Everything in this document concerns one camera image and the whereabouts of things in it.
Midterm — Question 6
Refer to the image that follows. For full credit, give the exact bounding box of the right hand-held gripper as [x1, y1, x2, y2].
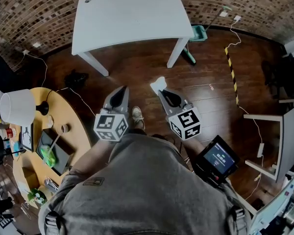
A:
[157, 89, 202, 141]

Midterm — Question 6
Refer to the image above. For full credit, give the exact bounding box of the round wooden side table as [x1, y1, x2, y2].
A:
[11, 87, 93, 209]

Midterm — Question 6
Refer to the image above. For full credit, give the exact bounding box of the person's right forearm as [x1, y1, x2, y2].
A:
[182, 138, 204, 162]

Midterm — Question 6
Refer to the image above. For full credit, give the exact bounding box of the cardboard box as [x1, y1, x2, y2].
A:
[21, 166, 40, 193]

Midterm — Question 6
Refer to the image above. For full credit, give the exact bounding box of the white desk with frame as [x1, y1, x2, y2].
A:
[243, 101, 294, 184]

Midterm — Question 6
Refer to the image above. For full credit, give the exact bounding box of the green mop bucket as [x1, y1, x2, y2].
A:
[189, 25, 208, 43]

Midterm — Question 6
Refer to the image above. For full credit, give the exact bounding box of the green flat mop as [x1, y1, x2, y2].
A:
[182, 45, 197, 66]

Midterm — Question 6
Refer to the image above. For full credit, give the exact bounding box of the white charger cable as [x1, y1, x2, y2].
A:
[227, 20, 243, 49]

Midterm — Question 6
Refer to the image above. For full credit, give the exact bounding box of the small green plant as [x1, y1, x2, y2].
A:
[26, 188, 48, 206]

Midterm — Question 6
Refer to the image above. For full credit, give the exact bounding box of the black bag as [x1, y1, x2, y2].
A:
[64, 69, 89, 88]

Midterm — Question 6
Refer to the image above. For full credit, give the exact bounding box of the white cable with adapter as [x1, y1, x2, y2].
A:
[237, 105, 265, 201]

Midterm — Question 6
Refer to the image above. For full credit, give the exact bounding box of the black office chair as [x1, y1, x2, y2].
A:
[261, 52, 294, 100]

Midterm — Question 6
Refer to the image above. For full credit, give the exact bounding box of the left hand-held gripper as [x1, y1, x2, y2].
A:
[93, 85, 131, 142]

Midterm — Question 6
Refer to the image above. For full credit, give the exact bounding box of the person's left forearm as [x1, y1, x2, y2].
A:
[68, 139, 115, 178]

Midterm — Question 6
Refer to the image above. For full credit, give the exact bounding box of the thin white cable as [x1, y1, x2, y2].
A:
[21, 50, 97, 118]

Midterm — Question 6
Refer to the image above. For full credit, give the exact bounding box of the white equipment rack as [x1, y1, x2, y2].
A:
[249, 172, 294, 235]

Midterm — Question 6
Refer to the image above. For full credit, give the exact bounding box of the grey backpack strap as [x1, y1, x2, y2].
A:
[226, 205, 247, 235]
[45, 210, 65, 235]

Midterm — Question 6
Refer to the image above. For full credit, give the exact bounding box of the white table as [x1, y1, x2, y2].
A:
[71, 0, 195, 77]

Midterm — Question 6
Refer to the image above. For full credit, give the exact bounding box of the person's shoe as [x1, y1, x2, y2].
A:
[131, 106, 146, 131]

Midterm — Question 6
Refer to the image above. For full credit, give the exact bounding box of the black tray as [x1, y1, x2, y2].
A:
[35, 128, 75, 176]

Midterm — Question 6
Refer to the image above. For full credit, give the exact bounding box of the black screen device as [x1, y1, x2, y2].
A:
[194, 134, 241, 184]

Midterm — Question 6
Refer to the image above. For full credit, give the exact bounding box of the white shade table lamp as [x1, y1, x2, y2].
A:
[0, 89, 53, 127]

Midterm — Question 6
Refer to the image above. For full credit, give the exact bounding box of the black armchair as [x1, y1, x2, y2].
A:
[0, 54, 18, 91]

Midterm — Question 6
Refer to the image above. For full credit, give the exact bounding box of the red and white can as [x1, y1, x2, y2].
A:
[0, 128, 18, 140]

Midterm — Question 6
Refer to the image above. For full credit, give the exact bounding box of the person's grey shirt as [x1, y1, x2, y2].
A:
[38, 128, 253, 235]

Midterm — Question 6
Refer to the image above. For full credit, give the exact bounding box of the black picture frame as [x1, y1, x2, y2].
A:
[20, 123, 35, 153]

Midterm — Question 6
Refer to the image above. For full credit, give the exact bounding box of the white tissue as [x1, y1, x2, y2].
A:
[149, 76, 168, 93]

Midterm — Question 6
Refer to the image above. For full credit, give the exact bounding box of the yellow black hazard tape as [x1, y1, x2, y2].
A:
[224, 46, 240, 108]

